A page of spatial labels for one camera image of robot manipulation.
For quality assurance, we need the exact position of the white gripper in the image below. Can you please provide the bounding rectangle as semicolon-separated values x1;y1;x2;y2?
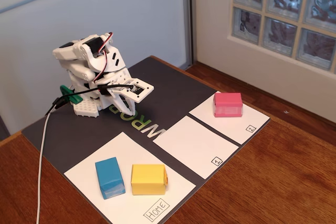
98;68;137;116

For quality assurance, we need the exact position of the blue paper box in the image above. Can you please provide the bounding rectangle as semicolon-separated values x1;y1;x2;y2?
94;156;126;200

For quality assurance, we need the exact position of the yellow paper box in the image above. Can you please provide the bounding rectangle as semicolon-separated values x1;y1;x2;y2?
130;164;169;196

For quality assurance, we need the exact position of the white zone 1 paper sheet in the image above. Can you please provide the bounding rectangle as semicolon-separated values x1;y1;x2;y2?
152;115;239;180

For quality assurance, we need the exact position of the pink paper box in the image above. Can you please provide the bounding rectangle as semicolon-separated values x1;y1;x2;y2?
213;92;244;118

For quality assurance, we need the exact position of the white zone 2 paper sheet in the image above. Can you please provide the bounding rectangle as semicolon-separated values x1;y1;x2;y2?
188;91;270;145

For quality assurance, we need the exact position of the white HOME paper sheet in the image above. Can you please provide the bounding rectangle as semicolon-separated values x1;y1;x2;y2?
64;131;197;224

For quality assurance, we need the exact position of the black WRO mat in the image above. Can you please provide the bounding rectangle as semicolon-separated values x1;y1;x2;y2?
21;55;271;224

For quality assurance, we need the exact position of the green clamp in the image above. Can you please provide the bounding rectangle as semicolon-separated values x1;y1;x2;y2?
59;84;83;105

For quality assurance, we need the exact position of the frosted sliding door panel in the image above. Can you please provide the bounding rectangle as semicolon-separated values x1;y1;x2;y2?
0;0;190;137

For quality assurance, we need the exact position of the glass block window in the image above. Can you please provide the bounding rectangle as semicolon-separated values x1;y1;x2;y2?
232;0;336;74

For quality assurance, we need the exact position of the wrist camera in white frame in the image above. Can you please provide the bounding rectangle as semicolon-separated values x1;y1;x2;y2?
109;77;154;103

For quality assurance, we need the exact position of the black cable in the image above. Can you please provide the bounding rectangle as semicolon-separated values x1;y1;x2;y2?
45;84;133;116

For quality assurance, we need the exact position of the red white black servo wire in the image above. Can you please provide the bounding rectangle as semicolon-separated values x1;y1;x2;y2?
93;32;114;82

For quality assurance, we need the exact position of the white cable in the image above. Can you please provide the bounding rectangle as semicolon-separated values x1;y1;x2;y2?
36;104;57;224

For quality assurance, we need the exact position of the grey metal door frame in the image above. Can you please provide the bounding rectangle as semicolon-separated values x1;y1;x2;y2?
183;0;197;69

